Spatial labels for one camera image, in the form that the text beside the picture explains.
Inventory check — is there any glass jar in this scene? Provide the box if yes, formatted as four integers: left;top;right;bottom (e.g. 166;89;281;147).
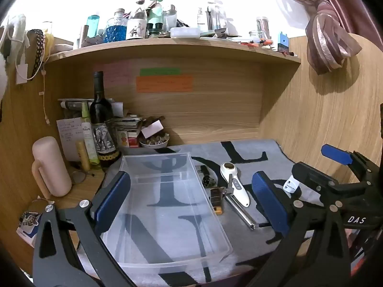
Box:
256;16;271;41

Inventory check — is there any stack of cards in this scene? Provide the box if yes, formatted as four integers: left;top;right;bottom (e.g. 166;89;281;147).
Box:
115;115;143;132

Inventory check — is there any white paper sheet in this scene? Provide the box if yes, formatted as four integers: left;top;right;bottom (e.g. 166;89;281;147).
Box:
111;97;124;117

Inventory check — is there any pink sticky note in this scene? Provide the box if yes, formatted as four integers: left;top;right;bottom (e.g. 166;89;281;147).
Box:
93;63;130;84

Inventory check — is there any small black rectangular gadget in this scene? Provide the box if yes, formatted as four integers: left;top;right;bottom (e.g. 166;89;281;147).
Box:
209;187;224;215

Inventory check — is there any blue small stand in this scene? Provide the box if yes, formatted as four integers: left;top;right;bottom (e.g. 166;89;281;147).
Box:
278;31;289;53

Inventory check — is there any grey lettered mat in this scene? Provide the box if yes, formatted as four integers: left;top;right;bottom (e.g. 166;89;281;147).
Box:
76;139;327;287

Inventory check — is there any green sticky note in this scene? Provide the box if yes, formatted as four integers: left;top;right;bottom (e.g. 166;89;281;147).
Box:
140;68;181;76

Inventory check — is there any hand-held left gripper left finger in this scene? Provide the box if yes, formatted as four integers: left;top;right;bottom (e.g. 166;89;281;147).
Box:
32;170;141;287

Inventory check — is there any dark wine bottle elephant label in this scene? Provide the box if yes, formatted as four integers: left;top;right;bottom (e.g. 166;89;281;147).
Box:
89;71;122;168

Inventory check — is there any pink jug with handle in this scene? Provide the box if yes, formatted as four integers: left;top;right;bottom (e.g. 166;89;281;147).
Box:
31;137;72;199

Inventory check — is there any round wire-rim mirror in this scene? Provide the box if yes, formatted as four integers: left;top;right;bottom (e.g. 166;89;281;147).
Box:
28;196;57;216
70;170;95;184

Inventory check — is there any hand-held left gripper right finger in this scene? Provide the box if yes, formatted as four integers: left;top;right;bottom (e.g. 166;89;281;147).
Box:
239;170;352;287

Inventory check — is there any white grey tube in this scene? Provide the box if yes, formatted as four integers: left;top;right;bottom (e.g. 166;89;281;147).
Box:
60;99;90;110

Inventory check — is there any yellow tube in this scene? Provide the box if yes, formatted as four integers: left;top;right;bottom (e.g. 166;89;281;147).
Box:
75;140;91;171

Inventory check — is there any silver metal tool with strap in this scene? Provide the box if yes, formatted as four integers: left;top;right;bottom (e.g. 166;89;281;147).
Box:
220;176;259;231

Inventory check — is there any white charging cable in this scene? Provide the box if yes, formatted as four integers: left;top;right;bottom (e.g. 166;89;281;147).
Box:
9;15;51;125

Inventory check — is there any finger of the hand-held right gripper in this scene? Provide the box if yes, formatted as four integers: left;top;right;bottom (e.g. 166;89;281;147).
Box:
321;144;380;183
291;161;340;199

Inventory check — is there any wooden shelf board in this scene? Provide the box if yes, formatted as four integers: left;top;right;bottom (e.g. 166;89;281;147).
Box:
43;36;302;66

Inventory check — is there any mint green spray bottle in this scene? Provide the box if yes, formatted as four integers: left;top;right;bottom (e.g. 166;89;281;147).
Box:
146;0;164;33

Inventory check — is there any orange sticky note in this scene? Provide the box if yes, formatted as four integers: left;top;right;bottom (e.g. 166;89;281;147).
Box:
136;75;193;93

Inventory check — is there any white handheld massager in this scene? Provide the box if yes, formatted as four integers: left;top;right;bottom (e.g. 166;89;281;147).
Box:
220;162;251;208

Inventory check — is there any small white card box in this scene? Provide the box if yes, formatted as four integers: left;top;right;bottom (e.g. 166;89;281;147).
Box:
141;120;164;138

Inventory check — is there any clear plastic storage box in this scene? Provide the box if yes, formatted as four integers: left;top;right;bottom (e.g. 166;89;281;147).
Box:
100;152;234;276

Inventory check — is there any teal plastic bottle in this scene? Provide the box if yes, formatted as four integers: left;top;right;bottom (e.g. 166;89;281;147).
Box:
87;14;100;36

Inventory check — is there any glass bottle of blue liquid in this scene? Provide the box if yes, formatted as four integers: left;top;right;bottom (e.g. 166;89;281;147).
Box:
103;8;129;43

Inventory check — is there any black lace band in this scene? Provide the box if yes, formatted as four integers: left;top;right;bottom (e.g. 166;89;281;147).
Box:
28;29;46;79

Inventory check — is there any handwritten paper note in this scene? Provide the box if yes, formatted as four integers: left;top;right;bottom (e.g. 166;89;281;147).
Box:
56;117;84;162

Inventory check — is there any clear bottle with paper label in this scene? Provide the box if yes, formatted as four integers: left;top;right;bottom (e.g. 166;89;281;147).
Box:
126;0;148;40

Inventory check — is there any small white plastic device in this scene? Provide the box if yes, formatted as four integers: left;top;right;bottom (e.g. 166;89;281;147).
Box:
283;178;300;194

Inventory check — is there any beaded bracelet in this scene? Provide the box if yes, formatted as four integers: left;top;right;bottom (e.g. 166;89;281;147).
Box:
19;211;41;226

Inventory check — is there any dark pine cone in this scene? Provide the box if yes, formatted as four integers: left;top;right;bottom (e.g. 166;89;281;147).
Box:
202;173;217;189

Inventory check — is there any white bowl of trinkets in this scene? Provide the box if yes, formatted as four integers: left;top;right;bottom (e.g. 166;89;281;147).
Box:
139;134;170;149

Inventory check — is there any blue and white box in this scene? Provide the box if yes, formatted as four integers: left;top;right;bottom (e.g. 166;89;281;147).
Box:
16;212;42;248

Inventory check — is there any white flat plastic case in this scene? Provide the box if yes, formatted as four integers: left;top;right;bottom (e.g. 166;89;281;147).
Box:
170;27;200;39

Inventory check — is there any clear tall container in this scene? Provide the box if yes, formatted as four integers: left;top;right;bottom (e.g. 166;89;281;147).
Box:
197;4;228;32

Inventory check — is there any mauve tied curtain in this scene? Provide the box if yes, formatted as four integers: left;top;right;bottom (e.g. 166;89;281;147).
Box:
265;0;383;75

